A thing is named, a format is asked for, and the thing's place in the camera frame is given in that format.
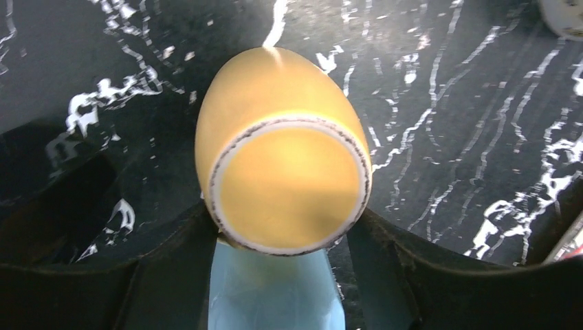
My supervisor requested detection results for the white floral mug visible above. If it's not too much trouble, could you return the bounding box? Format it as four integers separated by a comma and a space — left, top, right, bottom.
538, 0, 582, 41

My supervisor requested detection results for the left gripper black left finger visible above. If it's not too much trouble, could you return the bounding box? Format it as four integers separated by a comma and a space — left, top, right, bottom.
1, 203, 217, 329

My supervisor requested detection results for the yellow mug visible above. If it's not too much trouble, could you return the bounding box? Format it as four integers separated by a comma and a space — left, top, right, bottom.
195, 47, 373, 256

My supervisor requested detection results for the light blue faceted mug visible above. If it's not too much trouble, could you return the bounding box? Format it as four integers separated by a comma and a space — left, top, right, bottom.
207, 243, 346, 330

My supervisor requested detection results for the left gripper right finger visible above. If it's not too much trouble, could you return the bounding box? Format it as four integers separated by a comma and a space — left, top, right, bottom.
346, 209, 582, 329

